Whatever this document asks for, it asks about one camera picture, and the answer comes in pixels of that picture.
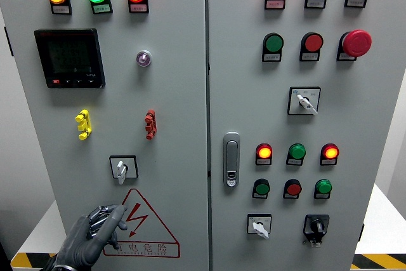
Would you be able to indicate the small green lamp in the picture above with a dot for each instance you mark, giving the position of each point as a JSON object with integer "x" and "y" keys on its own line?
{"x": 323, "y": 186}
{"x": 297, "y": 151}

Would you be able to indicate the grey cabinet door with lock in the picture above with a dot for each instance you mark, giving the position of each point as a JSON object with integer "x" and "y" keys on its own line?
{"x": 349, "y": 125}

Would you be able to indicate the large red push button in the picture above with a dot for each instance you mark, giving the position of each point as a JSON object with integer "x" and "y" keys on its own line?
{"x": 313, "y": 42}

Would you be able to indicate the grey cabinet door with display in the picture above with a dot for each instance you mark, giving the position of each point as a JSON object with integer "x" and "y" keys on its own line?
{"x": 177, "y": 93}

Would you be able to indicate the small green push button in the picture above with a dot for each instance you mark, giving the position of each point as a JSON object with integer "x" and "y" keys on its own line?
{"x": 262, "y": 188}

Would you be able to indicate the large red stop button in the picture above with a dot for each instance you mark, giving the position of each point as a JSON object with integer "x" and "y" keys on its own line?
{"x": 356, "y": 43}

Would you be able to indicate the small red ringed lamp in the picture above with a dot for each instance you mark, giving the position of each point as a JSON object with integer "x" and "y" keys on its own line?
{"x": 330, "y": 151}
{"x": 264, "y": 151}

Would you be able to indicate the black display meter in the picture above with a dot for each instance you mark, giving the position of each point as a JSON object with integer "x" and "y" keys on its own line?
{"x": 70, "y": 58}

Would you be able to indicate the black door hinge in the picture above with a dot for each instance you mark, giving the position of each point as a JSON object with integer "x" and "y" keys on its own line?
{"x": 8, "y": 41}
{"x": 361, "y": 233}

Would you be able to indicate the red warning triangle sign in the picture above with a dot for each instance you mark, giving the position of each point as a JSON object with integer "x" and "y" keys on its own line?
{"x": 137, "y": 218}

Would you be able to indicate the small label plate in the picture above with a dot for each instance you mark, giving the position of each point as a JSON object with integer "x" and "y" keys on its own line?
{"x": 101, "y": 8}
{"x": 271, "y": 57}
{"x": 321, "y": 196}
{"x": 275, "y": 4}
{"x": 315, "y": 3}
{"x": 61, "y": 9}
{"x": 355, "y": 2}
{"x": 293, "y": 162}
{"x": 138, "y": 7}
{"x": 290, "y": 196}
{"x": 347, "y": 56}
{"x": 327, "y": 162}
{"x": 259, "y": 196}
{"x": 309, "y": 56}
{"x": 263, "y": 162}

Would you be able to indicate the large green push button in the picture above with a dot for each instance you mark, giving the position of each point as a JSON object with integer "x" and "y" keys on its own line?
{"x": 274, "y": 42}

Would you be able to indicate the small red push button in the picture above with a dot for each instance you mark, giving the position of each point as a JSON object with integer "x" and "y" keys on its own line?
{"x": 293, "y": 188}

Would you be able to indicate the silver door lock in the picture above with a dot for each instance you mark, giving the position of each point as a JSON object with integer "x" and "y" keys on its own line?
{"x": 231, "y": 156}

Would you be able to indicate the black yellow striped tape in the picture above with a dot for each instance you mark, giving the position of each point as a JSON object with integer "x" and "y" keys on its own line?
{"x": 380, "y": 261}
{"x": 31, "y": 261}

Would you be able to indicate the white round lamp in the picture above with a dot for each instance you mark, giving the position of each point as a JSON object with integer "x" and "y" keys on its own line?
{"x": 144, "y": 58}

